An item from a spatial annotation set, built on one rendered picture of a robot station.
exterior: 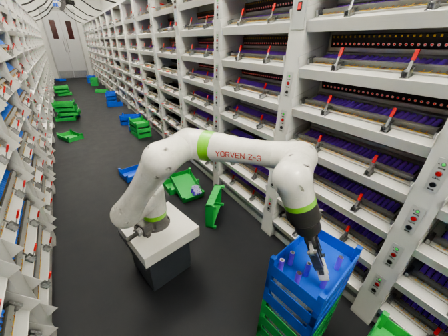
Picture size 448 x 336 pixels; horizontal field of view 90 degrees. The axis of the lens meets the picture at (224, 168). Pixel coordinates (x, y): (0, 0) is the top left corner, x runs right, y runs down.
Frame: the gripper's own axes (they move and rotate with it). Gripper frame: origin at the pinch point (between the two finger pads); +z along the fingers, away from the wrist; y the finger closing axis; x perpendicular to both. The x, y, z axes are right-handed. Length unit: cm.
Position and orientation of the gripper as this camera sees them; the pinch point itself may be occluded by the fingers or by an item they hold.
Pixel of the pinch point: (321, 269)
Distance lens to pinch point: 86.3
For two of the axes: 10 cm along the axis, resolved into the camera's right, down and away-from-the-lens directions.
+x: 8.7, -2.2, -4.4
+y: -3.1, 4.5, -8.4
